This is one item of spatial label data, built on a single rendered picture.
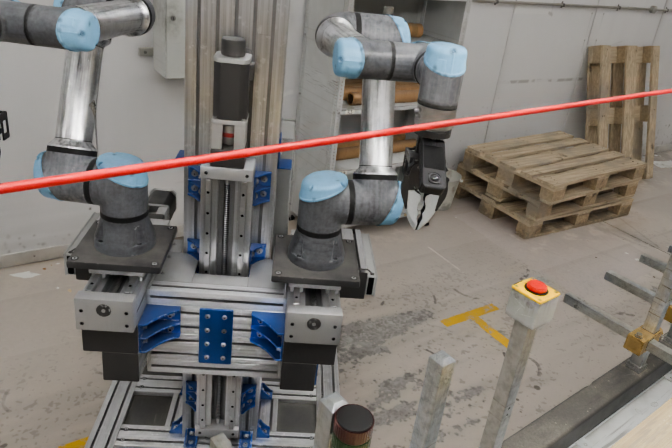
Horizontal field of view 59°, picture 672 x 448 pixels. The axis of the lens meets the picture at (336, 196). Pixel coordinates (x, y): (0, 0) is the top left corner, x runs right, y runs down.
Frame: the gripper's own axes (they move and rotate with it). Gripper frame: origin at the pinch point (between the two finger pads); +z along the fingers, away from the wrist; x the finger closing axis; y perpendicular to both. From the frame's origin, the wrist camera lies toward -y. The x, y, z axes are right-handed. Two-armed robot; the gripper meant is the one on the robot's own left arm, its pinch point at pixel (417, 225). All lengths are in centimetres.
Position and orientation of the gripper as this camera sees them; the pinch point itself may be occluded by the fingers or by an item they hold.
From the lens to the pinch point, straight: 120.8
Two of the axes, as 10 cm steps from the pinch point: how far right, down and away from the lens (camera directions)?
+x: -9.9, -0.8, -0.9
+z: -1.1, 9.1, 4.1
